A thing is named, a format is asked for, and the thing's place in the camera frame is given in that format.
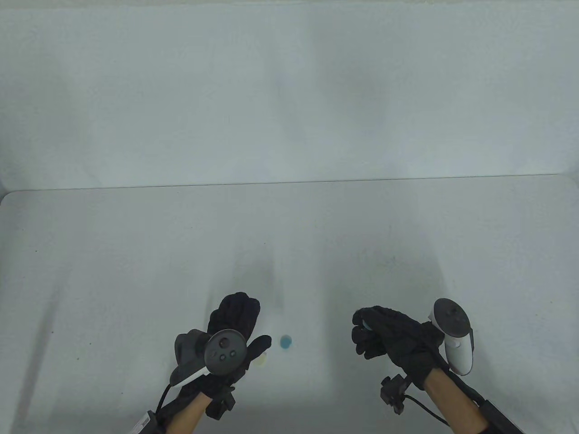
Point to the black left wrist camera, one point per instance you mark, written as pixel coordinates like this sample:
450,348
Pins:
221,402

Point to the white plasticine disc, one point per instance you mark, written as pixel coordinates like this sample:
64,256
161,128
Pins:
262,360

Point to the grey white left controller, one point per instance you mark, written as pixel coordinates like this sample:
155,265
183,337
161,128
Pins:
225,352

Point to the person's left hand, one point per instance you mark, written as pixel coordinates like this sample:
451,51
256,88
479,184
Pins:
235,314

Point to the person's right hand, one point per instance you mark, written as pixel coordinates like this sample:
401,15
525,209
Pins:
398,337

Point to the grey white right controller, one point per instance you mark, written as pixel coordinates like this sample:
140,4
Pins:
457,339

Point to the person's right forearm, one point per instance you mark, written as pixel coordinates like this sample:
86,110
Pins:
454,402

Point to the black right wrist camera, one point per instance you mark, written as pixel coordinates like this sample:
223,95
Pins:
393,394

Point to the person's left forearm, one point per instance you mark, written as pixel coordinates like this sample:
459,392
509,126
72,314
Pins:
190,416

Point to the black left forearm box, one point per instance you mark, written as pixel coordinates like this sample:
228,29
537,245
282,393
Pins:
144,423

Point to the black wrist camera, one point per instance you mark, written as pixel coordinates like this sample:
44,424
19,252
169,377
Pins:
393,394
221,402

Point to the black right forearm box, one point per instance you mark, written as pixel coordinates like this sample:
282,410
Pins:
500,418

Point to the blue plasticine ball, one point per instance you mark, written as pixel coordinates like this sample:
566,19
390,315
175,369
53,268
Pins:
367,324
286,342

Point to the grey white controller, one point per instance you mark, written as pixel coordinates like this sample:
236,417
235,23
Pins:
225,352
457,339

